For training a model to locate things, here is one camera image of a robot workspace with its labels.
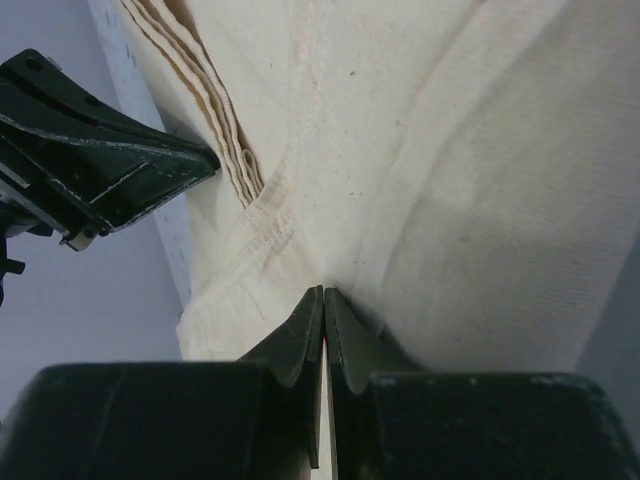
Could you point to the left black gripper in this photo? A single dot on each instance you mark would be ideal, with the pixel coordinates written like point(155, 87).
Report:
point(71, 164)

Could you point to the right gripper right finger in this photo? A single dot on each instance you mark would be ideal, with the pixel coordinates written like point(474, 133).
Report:
point(390, 419)

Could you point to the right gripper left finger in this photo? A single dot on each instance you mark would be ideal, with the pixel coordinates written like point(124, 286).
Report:
point(253, 418)

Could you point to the beige cloth mat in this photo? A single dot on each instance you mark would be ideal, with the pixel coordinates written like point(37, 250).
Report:
point(465, 172)

